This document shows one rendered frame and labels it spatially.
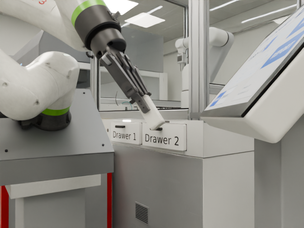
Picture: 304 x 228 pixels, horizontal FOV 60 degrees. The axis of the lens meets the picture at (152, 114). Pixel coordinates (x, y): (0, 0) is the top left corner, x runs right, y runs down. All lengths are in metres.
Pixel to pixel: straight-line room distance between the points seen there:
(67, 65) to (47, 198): 0.43
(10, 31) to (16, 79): 4.95
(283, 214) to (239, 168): 0.74
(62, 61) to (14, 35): 4.84
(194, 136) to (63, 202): 0.54
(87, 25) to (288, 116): 0.44
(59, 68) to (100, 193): 0.91
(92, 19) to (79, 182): 0.55
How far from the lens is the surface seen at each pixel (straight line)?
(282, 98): 0.31
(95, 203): 1.57
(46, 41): 2.19
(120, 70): 0.53
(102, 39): 0.58
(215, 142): 1.11
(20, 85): 0.74
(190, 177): 1.12
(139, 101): 0.53
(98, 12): 0.62
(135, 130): 1.36
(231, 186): 1.23
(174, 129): 1.13
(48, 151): 0.91
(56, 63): 0.85
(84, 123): 1.03
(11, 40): 5.65
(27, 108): 0.75
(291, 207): 0.53
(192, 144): 1.09
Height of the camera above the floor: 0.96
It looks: 1 degrees up
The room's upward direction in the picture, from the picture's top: straight up
